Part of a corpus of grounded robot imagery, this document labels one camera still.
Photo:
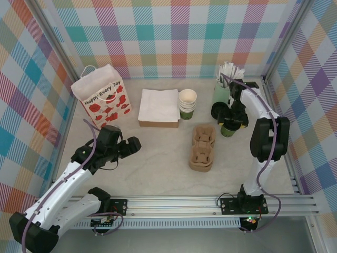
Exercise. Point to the black plastic cup lid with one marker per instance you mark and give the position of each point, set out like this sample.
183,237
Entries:
229,127
219,108
214,116

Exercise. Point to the green white paper cup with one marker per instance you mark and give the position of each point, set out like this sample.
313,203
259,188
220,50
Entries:
187,106
187,114
228,134
187,96

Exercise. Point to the white red paper gift bag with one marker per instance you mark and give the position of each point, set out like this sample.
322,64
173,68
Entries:
105,105

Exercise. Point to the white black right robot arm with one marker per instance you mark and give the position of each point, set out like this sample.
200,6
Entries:
251,179

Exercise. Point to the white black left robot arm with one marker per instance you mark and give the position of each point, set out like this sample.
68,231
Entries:
76,212

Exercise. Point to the white wrapped straw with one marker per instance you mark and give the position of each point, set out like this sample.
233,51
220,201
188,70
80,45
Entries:
231,71
218,79
241,74
236,72
225,68

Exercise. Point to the white napkin stack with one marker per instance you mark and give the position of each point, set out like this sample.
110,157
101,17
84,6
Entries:
158,105

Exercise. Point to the small circuit board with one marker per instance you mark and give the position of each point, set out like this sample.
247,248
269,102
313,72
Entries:
249,220
102,222

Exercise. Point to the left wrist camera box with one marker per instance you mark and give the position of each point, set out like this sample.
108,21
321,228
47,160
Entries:
116,128

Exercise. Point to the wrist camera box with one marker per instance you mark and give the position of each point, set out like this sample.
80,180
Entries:
230,100
116,128

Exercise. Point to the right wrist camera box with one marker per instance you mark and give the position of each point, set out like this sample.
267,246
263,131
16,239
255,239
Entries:
230,100

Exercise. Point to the aluminium side rail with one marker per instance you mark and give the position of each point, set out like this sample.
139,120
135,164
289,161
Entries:
292,176
67,126

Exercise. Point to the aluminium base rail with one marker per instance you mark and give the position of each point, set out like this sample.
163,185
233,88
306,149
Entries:
171,205

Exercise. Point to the aluminium frame post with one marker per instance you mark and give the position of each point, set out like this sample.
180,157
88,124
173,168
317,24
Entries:
58,44
287,39

